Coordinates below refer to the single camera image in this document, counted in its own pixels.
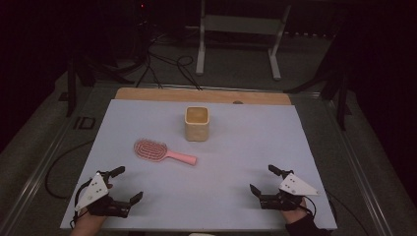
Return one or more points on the metal floor rail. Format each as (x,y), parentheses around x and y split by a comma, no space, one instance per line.
(36,173)
(360,177)

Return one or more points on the white metal stand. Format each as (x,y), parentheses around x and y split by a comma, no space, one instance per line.
(239,24)

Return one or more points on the person's left hand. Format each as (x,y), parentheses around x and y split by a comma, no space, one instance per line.
(88,220)

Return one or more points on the beige square cup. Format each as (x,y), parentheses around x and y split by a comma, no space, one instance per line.
(196,129)

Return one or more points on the person's right hand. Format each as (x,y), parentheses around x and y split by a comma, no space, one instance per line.
(295,215)

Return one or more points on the pink hairbrush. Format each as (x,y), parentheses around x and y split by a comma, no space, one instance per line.
(154,151)

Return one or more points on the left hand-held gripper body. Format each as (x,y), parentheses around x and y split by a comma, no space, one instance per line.
(95,191)

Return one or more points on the black floor bracket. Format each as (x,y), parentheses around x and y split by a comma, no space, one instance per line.
(84,123)

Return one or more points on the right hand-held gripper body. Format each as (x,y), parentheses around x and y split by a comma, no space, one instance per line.
(295,187)

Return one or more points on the white table mat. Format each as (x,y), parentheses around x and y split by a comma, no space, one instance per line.
(213,183)

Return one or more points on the black stand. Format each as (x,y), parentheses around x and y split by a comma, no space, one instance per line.
(341,98)
(71,91)

